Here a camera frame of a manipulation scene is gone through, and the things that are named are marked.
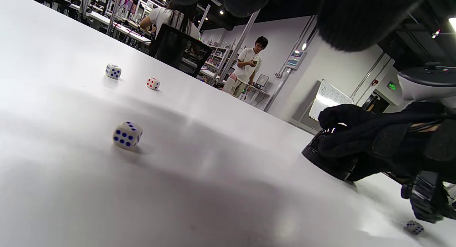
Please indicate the person's right hand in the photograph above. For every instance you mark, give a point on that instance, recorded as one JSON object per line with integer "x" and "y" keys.
{"x": 399, "y": 140}

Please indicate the person's left hand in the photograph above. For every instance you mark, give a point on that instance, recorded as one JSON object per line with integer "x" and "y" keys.
{"x": 359, "y": 19}

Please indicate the black dice cup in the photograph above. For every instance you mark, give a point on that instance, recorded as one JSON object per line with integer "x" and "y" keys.
{"x": 322, "y": 162}

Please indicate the dark door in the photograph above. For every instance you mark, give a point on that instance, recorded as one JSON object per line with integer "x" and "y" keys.
{"x": 376, "y": 103}

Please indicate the green exit sign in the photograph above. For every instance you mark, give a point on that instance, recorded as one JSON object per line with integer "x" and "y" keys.
{"x": 392, "y": 86}

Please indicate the white wrist tracker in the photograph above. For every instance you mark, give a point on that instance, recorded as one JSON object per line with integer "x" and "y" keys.
{"x": 425, "y": 83}

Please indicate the whiteboard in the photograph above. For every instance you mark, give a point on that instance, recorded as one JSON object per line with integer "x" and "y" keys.
{"x": 329, "y": 99}

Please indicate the white die blue dots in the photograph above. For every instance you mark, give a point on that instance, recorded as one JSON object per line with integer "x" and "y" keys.
{"x": 414, "y": 227}
{"x": 126, "y": 135}
{"x": 113, "y": 71}

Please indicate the silver laptop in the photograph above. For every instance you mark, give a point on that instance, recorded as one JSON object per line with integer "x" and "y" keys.
{"x": 262, "y": 80}

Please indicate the background storage shelf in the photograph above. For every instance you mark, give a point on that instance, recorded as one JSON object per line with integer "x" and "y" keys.
{"x": 217, "y": 58}

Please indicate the black chair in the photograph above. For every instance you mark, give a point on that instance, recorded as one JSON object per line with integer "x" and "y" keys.
{"x": 174, "y": 47}

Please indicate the white die red dots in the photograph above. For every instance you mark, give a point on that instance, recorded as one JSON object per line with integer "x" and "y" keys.
{"x": 153, "y": 83}

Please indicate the background work table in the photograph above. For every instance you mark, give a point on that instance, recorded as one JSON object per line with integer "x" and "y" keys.
{"x": 121, "y": 27}

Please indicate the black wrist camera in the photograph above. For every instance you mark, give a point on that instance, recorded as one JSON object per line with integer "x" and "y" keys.
{"x": 425, "y": 197}

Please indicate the wall control panel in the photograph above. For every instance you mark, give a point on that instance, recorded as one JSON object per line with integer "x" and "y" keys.
{"x": 295, "y": 60}

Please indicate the metal frame pole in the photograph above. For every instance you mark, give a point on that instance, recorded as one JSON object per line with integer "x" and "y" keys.
{"x": 238, "y": 47}

